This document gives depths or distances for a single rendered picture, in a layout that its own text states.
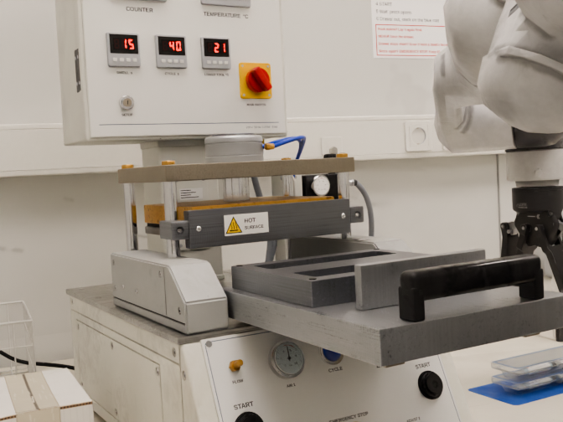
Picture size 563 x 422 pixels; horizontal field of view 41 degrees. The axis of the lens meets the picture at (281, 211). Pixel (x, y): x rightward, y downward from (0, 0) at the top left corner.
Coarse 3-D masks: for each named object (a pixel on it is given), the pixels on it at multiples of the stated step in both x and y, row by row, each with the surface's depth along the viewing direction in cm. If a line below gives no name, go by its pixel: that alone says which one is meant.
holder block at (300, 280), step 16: (320, 256) 87; (336, 256) 87; (352, 256) 88; (368, 256) 90; (384, 256) 84; (400, 256) 83; (416, 256) 82; (240, 272) 81; (256, 272) 77; (272, 272) 75; (288, 272) 75; (304, 272) 75; (320, 272) 76; (336, 272) 77; (352, 272) 72; (240, 288) 81; (256, 288) 78; (272, 288) 75; (288, 288) 72; (304, 288) 69; (320, 288) 69; (336, 288) 70; (352, 288) 71; (304, 304) 70; (320, 304) 69
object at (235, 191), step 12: (228, 180) 101; (240, 180) 101; (228, 192) 101; (240, 192) 101; (156, 204) 103; (180, 204) 98; (192, 204) 96; (204, 204) 94; (216, 204) 92; (228, 204) 93; (240, 204) 93; (252, 204) 94; (144, 216) 105; (156, 216) 101; (180, 216) 93; (156, 228) 101
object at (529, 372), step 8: (496, 360) 114; (560, 360) 113; (496, 368) 112; (504, 368) 111; (512, 368) 109; (520, 368) 115; (528, 368) 109; (536, 368) 110; (544, 368) 111; (552, 368) 113; (560, 368) 114; (504, 376) 113; (512, 376) 111; (520, 376) 110; (528, 376) 111; (536, 376) 112
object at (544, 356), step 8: (536, 352) 118; (544, 352) 117; (552, 352) 117; (560, 352) 117; (504, 360) 114; (512, 360) 113; (520, 360) 113; (528, 360) 113; (536, 360) 113; (544, 360) 112; (552, 360) 112
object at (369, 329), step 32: (448, 256) 71; (480, 256) 73; (224, 288) 83; (384, 288) 67; (512, 288) 74; (256, 320) 76; (288, 320) 70; (320, 320) 66; (352, 320) 62; (384, 320) 62; (448, 320) 62; (480, 320) 64; (512, 320) 65; (544, 320) 67; (352, 352) 62; (384, 352) 58; (416, 352) 60; (448, 352) 62
